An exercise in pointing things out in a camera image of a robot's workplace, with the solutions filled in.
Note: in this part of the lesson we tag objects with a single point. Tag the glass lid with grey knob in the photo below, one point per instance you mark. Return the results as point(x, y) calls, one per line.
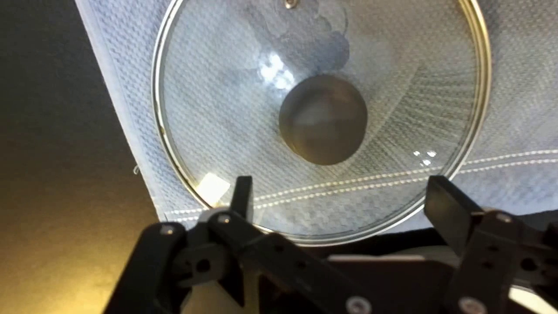
point(232, 115)

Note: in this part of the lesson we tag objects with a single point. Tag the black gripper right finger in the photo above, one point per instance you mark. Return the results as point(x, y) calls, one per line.
point(489, 249)

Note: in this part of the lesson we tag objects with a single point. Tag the light blue cloth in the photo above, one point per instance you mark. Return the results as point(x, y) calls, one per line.
point(524, 87)

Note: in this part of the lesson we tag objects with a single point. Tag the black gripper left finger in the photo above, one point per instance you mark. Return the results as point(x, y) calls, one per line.
point(272, 262)

